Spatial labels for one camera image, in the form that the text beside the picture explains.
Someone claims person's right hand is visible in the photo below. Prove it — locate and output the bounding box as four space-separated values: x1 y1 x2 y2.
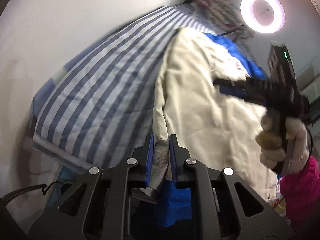
255 110 311 175

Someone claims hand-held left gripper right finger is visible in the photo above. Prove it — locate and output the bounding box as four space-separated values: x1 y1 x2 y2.
168 134 293 240

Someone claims person's right forearm pink sleeve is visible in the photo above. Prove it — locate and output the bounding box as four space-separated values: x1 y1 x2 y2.
279 155 320 232

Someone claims pink floral pillow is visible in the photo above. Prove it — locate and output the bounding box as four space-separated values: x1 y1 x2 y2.
190 0 253 38

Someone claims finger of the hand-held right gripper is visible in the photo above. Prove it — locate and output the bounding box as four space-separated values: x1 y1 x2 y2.
218 87 267 106
213 77 273 91

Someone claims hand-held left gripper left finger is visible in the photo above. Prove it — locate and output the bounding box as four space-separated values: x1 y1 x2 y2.
29 133 154 240

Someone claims beige and blue jacket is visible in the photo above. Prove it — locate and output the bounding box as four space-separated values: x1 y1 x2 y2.
131 27 279 228

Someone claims ring light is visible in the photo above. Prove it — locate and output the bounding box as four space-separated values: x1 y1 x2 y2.
240 0 286 33

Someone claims blue striped bed sheet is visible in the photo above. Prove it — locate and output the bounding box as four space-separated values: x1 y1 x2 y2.
32 5 218 172

